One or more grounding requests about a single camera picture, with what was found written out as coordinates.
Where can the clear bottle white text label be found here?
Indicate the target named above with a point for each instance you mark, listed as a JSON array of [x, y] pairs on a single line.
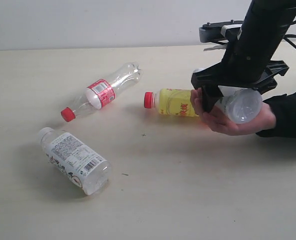
[[77, 161]]

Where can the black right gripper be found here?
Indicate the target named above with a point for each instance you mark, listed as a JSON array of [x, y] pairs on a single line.
[[239, 67]]

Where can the person's open hand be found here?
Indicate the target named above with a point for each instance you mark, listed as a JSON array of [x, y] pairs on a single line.
[[220, 123]]

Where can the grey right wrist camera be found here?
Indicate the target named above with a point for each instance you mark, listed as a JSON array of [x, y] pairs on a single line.
[[219, 33]]

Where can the clear bottle green label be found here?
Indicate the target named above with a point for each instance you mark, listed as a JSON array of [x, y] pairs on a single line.
[[240, 105]]

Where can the black-sleeved forearm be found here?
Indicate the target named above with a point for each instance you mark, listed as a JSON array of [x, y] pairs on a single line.
[[284, 109]]

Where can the yellow juice bottle red cap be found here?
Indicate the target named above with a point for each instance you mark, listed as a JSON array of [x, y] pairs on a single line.
[[173, 102]]

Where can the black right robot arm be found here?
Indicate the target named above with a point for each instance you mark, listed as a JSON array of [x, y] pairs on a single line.
[[250, 45]]

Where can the clear red-label cola bottle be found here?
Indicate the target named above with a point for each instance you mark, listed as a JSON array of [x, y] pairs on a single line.
[[102, 92]]

